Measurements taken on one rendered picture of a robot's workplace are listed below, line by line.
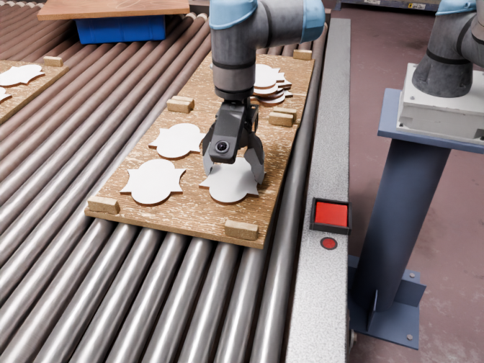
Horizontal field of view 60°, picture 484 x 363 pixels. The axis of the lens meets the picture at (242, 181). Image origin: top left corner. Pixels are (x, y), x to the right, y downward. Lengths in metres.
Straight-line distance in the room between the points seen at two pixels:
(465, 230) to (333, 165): 1.45
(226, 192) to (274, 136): 0.24
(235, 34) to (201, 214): 0.33
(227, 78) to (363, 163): 1.93
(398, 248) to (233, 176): 0.84
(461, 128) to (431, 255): 1.02
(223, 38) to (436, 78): 0.67
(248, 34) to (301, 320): 0.45
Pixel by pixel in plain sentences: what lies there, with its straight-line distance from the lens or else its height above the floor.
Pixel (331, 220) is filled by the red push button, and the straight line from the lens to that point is 0.80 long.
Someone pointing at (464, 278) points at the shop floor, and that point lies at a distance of 2.11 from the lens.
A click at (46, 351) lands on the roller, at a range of 0.69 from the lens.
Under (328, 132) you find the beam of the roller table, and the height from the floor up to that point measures 0.91.
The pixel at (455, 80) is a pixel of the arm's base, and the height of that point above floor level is 1.01.
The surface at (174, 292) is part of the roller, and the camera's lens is 0.70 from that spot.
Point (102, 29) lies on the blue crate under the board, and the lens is 1.62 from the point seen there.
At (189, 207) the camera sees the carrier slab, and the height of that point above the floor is 0.94.
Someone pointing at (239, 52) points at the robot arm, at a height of 1.22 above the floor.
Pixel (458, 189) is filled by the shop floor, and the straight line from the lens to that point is 2.58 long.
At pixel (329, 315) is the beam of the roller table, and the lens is 0.68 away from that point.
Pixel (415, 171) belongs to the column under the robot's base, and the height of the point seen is 0.72.
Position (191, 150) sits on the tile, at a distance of 0.94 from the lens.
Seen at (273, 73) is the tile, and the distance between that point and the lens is 1.19.
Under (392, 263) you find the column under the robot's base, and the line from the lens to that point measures 1.60.
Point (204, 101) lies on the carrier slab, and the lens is 1.14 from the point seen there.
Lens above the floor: 1.47
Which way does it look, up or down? 39 degrees down
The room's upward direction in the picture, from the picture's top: straight up
